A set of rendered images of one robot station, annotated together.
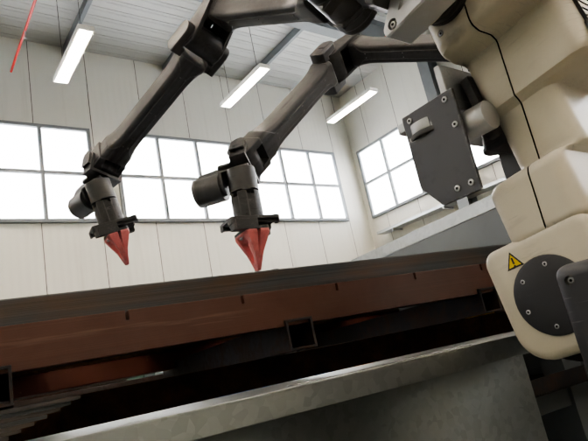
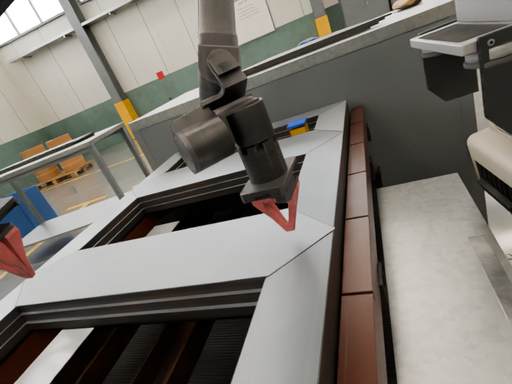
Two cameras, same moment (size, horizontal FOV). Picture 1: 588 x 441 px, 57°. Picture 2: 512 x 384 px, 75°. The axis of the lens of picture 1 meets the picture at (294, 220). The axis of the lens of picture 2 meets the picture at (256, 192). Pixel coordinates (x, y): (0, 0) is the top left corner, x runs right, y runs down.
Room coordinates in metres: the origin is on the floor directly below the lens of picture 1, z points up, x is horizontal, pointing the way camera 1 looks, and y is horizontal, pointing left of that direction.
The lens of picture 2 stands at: (0.64, 0.36, 1.15)
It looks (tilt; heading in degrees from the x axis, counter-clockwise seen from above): 22 degrees down; 325
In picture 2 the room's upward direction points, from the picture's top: 23 degrees counter-clockwise
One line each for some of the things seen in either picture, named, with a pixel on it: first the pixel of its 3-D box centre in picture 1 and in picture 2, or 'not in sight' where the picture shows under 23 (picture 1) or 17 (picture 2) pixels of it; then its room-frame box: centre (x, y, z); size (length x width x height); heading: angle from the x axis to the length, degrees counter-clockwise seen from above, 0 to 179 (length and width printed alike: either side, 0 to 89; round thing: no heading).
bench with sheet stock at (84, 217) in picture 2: not in sight; (66, 196); (4.59, -0.14, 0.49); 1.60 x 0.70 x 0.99; 42
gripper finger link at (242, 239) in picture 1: (260, 246); (282, 200); (1.00, 0.07, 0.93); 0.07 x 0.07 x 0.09; 30
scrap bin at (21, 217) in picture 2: not in sight; (21, 214); (6.27, 0.25, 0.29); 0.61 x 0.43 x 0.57; 38
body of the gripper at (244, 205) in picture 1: (248, 211); (264, 162); (0.99, 0.08, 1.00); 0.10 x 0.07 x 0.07; 120
